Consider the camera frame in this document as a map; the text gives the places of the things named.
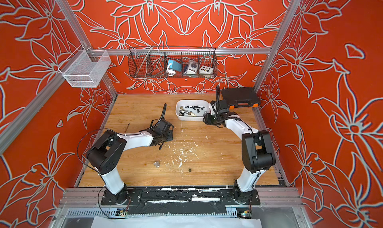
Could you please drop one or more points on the white plastic storage box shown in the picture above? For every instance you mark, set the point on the white plastic storage box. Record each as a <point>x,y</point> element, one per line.
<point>198,107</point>

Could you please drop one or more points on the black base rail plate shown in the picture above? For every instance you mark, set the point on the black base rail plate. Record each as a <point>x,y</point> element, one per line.
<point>222,195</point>

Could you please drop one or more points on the white dotted cube in basket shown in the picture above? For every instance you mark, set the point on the white dotted cube in basket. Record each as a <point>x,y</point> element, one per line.
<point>205,70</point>

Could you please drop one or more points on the teal box in basket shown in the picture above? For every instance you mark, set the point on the teal box in basket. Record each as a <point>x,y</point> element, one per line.
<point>173,68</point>

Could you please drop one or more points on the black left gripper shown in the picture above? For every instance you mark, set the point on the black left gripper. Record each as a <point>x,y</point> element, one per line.
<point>170,136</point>

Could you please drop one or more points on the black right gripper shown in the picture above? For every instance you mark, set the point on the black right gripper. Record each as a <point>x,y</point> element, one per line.
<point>208,121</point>

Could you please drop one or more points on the black wire wall basket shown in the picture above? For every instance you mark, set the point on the black wire wall basket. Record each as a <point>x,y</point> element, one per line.
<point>161,62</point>

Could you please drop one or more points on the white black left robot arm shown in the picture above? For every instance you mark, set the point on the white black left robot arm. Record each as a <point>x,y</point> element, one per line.
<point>105,153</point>

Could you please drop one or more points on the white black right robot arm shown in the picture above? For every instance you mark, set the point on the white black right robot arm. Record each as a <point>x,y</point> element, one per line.
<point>257,150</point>

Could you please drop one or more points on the black orange tool case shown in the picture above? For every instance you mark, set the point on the black orange tool case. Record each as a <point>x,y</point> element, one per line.
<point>240,97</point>

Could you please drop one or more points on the clear plastic wall bin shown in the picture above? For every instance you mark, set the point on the clear plastic wall bin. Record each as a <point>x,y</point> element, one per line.
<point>86,70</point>

